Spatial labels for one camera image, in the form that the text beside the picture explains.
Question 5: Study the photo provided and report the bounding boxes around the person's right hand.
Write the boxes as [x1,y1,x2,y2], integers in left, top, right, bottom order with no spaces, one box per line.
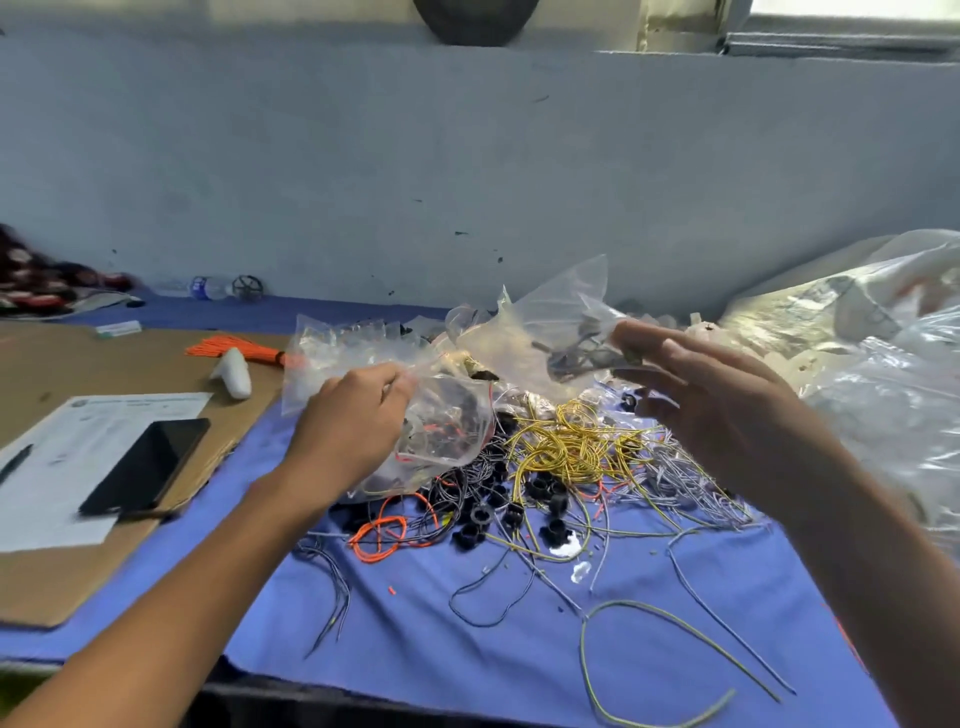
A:
[610,318,824,509]

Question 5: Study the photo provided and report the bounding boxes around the person's left hand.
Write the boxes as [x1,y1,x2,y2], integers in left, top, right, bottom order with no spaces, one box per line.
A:
[282,360,420,507]

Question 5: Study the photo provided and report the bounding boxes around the stack of plastic bags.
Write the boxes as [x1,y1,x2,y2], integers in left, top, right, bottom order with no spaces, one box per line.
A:
[282,312,440,417]

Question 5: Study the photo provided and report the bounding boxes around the pile of grey white wires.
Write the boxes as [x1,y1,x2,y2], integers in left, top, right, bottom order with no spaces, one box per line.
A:
[600,405,770,537]

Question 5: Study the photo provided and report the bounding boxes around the clear zip plastic bag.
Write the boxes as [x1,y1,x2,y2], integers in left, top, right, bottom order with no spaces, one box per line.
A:
[349,253,629,501]

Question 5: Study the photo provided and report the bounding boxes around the orange wire loop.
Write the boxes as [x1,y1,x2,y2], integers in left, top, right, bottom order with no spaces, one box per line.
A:
[346,490,446,567]

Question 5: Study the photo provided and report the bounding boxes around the heap of plastic bags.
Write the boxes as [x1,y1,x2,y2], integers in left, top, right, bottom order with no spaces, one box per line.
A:
[397,285,515,380]

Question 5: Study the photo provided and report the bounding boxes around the pile of black plastic rings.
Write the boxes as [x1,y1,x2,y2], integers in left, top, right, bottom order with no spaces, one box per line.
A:
[330,432,605,560]

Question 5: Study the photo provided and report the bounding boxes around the pile of yellow wires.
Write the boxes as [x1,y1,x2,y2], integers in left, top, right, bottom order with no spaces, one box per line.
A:
[502,397,650,507]

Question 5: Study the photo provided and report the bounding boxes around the pile of large plastic bags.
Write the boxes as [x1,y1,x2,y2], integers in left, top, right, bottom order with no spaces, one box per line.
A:
[717,228,960,545]

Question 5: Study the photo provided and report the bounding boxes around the long yellow green wire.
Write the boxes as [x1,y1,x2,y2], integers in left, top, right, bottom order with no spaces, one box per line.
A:
[576,522,800,728]

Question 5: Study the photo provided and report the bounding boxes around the person's right forearm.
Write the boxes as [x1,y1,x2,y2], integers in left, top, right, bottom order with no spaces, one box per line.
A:
[762,432,960,728]

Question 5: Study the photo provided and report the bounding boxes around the person's left forearm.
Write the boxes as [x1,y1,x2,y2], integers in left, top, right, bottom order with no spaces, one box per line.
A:
[0,462,344,728]

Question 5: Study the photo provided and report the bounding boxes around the white handheld device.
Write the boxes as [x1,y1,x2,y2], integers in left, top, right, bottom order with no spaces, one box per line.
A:
[210,346,255,402]

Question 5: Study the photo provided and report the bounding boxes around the orange tie bundle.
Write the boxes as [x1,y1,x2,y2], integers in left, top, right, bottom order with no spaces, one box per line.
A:
[183,333,296,371]

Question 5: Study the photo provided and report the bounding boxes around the clear plastic water bottle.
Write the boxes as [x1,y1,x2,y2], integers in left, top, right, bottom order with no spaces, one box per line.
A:
[186,274,236,303]

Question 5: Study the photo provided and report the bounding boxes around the black smartphone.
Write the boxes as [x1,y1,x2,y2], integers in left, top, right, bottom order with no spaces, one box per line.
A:
[78,417,215,521]

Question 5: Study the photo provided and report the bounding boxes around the blue cloth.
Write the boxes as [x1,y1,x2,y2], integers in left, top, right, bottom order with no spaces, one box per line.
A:
[0,292,905,728]

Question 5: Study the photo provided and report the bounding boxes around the brown cardboard sheet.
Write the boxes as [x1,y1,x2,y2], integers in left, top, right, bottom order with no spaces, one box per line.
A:
[0,322,290,630]

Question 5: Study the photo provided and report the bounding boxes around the white paper sheet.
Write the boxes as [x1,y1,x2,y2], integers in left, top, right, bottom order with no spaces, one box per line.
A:
[0,391,216,555]

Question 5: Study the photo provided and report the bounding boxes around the black pen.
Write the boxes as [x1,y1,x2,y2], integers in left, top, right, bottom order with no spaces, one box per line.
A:
[0,441,36,491]

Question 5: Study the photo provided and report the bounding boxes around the black round object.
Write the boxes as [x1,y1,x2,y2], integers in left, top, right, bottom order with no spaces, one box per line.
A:
[411,0,543,48]

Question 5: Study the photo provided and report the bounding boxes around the window frame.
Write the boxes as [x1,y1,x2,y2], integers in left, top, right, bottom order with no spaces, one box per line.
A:
[634,0,960,66]

